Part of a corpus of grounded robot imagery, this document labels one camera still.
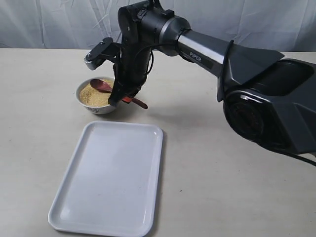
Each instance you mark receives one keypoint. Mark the white bowl of yellow grains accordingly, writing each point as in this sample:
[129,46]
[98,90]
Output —
[94,100]

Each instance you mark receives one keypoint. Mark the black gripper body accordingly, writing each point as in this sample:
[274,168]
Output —
[132,66]

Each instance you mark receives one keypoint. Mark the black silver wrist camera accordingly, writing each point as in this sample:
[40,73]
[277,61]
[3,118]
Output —
[105,50]

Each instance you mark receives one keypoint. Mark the dark red wooden spoon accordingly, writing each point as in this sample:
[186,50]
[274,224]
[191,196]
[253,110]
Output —
[103,86]

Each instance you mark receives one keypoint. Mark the white rectangular plastic tray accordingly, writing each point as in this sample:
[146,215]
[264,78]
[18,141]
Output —
[110,185]

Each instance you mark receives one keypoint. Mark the white backdrop curtain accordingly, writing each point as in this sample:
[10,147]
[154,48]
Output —
[283,25]

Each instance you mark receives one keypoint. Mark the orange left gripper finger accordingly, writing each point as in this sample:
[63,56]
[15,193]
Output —
[119,91]

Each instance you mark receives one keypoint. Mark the black silver Piper robot arm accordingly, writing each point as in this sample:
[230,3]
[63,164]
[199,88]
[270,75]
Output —
[267,99]

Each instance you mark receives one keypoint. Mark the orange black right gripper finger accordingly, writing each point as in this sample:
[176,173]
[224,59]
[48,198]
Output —
[129,97]

